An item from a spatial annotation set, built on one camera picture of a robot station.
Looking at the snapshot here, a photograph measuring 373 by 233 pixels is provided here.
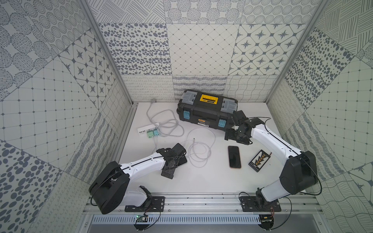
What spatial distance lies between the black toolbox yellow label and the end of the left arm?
36cm

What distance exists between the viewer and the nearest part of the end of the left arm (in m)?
0.62

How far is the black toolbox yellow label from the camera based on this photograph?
0.95m
